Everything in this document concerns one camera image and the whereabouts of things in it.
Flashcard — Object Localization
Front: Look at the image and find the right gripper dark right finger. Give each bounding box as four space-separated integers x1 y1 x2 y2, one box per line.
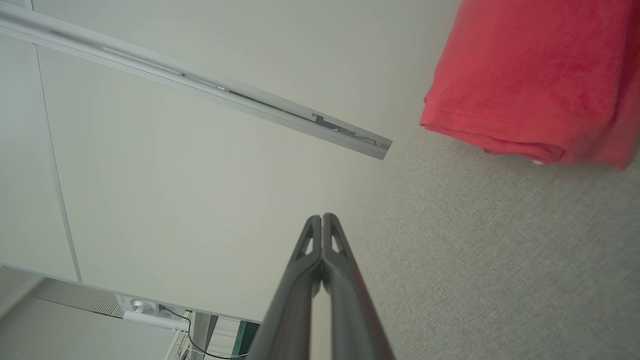
322 213 396 360

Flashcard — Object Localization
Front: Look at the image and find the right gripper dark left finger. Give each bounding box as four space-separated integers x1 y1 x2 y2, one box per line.
245 215 323 360

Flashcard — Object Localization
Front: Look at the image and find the red t-shirt with white sleeves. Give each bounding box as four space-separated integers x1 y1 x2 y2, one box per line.
419 0 640 170

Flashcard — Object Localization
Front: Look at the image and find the grey ribbed panel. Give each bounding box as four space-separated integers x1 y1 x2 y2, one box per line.
0 277 191 360

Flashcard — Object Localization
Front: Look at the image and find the green metal post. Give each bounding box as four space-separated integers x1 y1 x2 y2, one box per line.
230 320 261 360

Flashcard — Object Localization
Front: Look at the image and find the thin black wall cable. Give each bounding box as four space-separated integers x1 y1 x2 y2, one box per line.
160 305 251 360

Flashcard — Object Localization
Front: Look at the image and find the white wall device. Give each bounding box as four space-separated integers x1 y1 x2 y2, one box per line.
115 295 191 333

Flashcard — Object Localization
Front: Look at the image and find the silver aluminium rail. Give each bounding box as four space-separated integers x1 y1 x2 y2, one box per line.
0 4 393 161

